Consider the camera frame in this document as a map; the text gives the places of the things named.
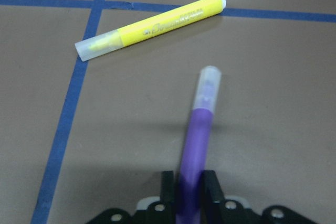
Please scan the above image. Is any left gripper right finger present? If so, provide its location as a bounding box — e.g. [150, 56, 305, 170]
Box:
[202, 170, 314, 223]

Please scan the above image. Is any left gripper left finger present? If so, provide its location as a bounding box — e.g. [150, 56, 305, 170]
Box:
[88, 171, 176, 223]

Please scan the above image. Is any purple highlighter pen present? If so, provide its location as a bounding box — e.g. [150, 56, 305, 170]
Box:
[176, 66, 222, 223]

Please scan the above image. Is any yellow highlighter pen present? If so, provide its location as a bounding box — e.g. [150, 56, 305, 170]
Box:
[75, 0, 226, 61]

